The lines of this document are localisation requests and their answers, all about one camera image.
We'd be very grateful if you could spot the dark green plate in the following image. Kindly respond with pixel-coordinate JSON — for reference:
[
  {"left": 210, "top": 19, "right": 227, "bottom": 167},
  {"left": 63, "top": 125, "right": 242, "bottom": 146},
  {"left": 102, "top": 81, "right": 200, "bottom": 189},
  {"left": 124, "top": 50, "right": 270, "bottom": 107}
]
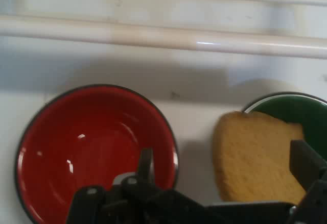
[{"left": 241, "top": 91, "right": 327, "bottom": 158}]

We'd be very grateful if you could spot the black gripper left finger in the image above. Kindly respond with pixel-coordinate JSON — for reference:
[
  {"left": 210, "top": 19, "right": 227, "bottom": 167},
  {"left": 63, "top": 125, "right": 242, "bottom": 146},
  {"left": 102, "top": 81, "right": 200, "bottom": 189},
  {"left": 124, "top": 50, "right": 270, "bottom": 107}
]
[{"left": 67, "top": 147, "right": 205, "bottom": 224}]

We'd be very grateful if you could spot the red bowl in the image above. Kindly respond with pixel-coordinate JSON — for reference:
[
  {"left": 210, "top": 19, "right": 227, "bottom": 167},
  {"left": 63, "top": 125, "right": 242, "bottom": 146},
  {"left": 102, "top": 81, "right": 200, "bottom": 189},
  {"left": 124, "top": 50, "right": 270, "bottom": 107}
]
[{"left": 14, "top": 84, "right": 179, "bottom": 224}]

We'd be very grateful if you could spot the toasted bread slice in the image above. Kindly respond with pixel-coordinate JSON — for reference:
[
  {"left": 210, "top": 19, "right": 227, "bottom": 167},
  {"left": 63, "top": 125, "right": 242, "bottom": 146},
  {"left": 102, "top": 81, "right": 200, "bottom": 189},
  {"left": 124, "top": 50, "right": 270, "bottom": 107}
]
[{"left": 213, "top": 111, "right": 307, "bottom": 206}]

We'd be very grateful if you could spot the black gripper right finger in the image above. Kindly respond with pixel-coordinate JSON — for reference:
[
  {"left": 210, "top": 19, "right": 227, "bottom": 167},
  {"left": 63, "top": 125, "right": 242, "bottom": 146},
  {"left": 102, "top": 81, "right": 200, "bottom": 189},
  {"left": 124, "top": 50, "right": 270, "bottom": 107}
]
[{"left": 288, "top": 139, "right": 327, "bottom": 224}]

